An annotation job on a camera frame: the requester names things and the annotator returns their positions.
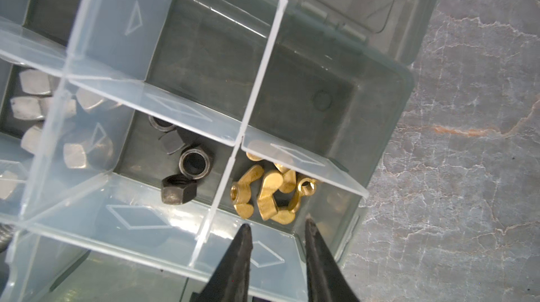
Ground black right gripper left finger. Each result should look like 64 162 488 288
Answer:
192 224 253 301

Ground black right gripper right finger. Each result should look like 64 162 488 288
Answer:
305 218 359 301

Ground brass wing nuts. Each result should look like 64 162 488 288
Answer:
230 152 319 225

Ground black nut pair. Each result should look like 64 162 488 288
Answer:
179 145 214 180

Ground silver hex nut row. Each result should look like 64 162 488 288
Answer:
63 135 114 169
10 96 54 121
75 88 105 113
21 122 44 154

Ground silver hex nut top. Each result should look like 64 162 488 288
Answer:
18 69 60 96

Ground black nut in box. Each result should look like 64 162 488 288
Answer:
161 173 198 205

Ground green plastic compartment organizer box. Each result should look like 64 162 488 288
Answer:
1 0 437 301

